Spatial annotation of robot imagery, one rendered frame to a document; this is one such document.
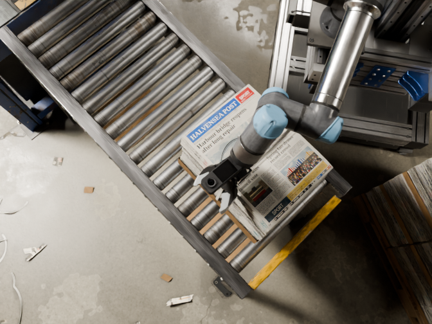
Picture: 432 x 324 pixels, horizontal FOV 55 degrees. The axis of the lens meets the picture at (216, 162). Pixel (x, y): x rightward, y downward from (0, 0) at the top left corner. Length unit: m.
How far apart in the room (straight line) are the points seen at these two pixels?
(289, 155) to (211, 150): 0.24
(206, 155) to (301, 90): 1.16
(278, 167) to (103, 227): 1.28
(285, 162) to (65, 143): 1.50
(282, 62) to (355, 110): 0.46
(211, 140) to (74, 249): 1.29
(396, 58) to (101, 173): 1.55
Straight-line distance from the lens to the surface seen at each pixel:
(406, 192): 1.88
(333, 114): 1.09
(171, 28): 1.71
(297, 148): 1.29
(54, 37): 1.78
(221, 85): 1.59
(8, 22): 1.88
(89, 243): 2.32
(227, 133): 1.25
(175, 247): 2.24
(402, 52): 1.92
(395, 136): 2.33
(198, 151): 1.22
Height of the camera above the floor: 2.23
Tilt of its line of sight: 75 degrees down
